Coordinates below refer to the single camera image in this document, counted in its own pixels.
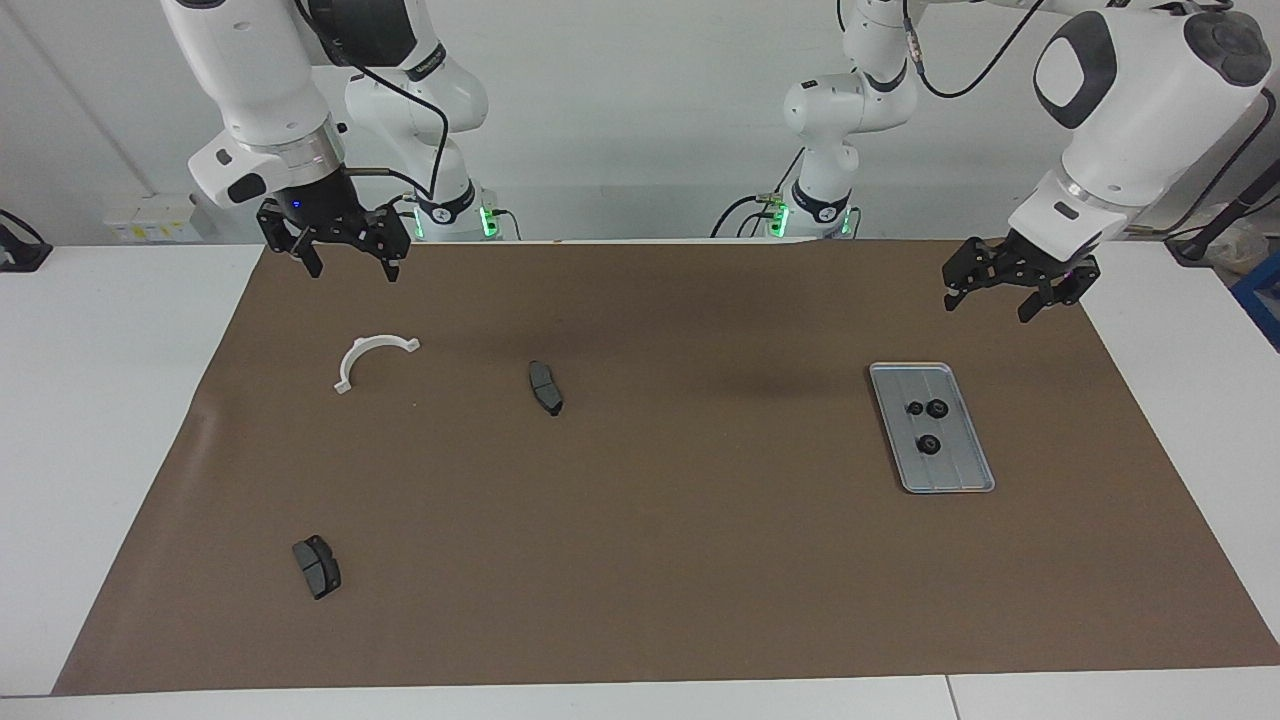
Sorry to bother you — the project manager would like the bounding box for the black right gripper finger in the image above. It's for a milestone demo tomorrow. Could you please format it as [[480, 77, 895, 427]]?
[[258, 203, 323, 280], [352, 205, 413, 284]]

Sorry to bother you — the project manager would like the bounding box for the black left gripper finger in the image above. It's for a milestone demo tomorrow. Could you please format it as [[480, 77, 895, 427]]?
[[944, 238, 1011, 311], [1018, 275, 1081, 323]]

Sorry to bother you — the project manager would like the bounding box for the silver ribbed metal tray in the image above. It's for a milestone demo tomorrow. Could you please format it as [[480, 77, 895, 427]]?
[[868, 361, 997, 495]]

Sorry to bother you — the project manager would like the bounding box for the black tripod stand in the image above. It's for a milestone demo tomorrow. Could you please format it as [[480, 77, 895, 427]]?
[[1165, 158, 1280, 264]]

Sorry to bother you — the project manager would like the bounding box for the clear plastic bag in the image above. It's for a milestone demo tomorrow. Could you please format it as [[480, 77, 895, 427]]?
[[1205, 203, 1269, 273]]

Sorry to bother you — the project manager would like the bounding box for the blue crate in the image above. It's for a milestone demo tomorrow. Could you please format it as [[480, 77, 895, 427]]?
[[1230, 250, 1280, 351]]

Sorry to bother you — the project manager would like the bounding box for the dark grey brake pad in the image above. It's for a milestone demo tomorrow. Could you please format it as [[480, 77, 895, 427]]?
[[291, 535, 343, 601], [527, 359, 565, 418]]

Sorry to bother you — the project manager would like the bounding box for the brown paper table mat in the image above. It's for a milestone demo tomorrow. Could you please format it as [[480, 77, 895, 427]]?
[[52, 238, 1280, 697]]

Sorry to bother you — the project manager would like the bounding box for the white curved plastic bracket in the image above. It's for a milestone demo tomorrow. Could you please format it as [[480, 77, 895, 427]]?
[[333, 334, 422, 396]]

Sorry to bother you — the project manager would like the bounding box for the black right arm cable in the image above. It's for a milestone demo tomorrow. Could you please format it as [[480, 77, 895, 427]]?
[[295, 0, 451, 201]]

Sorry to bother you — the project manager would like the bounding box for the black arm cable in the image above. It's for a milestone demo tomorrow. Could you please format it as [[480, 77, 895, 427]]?
[[295, 0, 451, 201], [900, 0, 1279, 239]]

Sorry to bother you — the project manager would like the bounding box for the white wall socket box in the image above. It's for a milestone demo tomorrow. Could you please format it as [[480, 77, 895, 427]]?
[[105, 193, 208, 244]]

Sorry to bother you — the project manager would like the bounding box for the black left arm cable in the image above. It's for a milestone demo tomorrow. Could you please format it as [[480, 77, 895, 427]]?
[[900, 0, 1279, 239]]

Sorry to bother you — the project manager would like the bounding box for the black base power cable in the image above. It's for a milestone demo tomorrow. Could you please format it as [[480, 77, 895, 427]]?
[[712, 148, 806, 239]]

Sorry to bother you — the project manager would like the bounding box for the black clamp mount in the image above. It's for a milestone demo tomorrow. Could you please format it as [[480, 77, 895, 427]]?
[[0, 208, 53, 273]]

